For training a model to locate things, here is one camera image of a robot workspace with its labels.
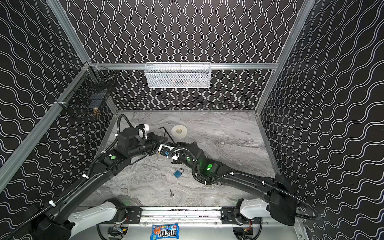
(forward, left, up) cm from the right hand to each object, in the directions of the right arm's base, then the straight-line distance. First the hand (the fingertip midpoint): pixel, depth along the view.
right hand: (170, 141), depth 71 cm
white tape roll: (+26, +1, -25) cm, 36 cm away
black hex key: (+30, +14, -25) cm, 42 cm away
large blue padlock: (-5, -1, -26) cm, 26 cm away
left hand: (-1, -1, +4) cm, 4 cm away
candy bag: (-33, +1, -25) cm, 41 cm away
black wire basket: (+40, +58, +3) cm, 70 cm away
